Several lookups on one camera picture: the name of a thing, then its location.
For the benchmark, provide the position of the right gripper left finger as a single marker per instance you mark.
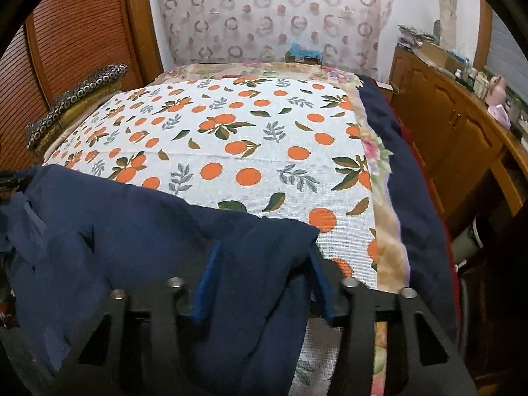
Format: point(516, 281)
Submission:
point(130, 346)

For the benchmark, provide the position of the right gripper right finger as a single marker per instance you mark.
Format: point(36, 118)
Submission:
point(420, 360)

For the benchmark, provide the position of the navy blue printed t-shirt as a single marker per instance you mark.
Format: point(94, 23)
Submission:
point(69, 238)

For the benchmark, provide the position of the navy blue bed sheet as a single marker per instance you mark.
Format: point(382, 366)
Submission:
point(423, 234)

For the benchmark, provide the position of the brown wooden dresser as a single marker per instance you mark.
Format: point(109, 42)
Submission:
point(473, 165)

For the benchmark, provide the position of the orange fruit print cloth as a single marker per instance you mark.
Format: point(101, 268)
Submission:
point(231, 152)

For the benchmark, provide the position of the floral cream bed blanket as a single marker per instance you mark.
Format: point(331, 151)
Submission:
point(383, 214)

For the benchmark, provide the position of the pink figurine on dresser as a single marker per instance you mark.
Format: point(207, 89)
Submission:
point(496, 101)

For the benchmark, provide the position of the cardboard box on dresser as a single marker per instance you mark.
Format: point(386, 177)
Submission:
point(436, 56)

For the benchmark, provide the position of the brown louvered wooden wardrobe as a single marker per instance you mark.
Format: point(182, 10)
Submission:
point(60, 44)

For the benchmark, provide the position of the blue item on headboard box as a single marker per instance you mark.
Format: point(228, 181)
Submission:
point(300, 54)

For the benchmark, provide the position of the black ring patterned folded cloth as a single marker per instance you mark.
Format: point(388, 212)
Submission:
point(104, 77)

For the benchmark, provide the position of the ring patterned wall curtain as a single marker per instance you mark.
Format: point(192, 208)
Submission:
point(345, 32)

